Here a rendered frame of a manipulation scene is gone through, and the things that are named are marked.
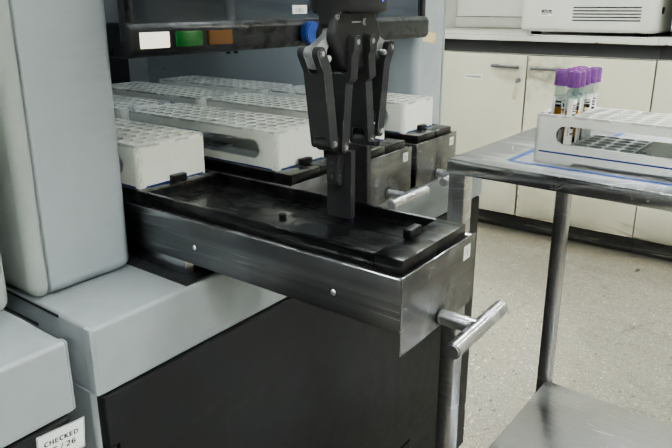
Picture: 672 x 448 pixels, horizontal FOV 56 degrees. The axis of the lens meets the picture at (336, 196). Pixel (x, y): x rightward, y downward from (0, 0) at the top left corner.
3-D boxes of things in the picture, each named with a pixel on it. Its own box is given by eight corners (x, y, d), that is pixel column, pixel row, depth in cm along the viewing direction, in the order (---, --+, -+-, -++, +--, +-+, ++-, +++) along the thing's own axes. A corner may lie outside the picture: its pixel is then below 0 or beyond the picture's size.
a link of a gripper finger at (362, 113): (335, 34, 63) (343, 32, 64) (343, 143, 67) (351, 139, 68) (368, 35, 60) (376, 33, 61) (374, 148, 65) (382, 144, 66)
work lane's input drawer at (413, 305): (-12, 208, 91) (-22, 147, 89) (76, 187, 102) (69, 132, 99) (447, 378, 49) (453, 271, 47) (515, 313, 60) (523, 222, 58)
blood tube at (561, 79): (558, 158, 82) (571, 71, 79) (546, 157, 82) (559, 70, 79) (552, 155, 84) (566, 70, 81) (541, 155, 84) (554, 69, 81)
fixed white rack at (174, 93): (97, 117, 126) (93, 85, 125) (139, 110, 134) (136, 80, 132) (199, 134, 109) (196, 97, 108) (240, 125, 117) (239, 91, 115)
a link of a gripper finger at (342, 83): (363, 36, 60) (355, 34, 59) (354, 154, 62) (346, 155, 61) (330, 35, 62) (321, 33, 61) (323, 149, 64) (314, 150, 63)
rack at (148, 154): (7, 163, 89) (0, 119, 87) (73, 151, 96) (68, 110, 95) (141, 200, 72) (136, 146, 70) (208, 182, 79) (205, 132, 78)
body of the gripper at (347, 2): (343, -27, 65) (343, 65, 68) (289, -31, 58) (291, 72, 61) (407, -30, 61) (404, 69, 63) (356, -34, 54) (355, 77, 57)
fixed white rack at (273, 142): (130, 150, 97) (126, 110, 95) (182, 140, 104) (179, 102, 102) (277, 181, 79) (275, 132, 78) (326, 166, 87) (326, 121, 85)
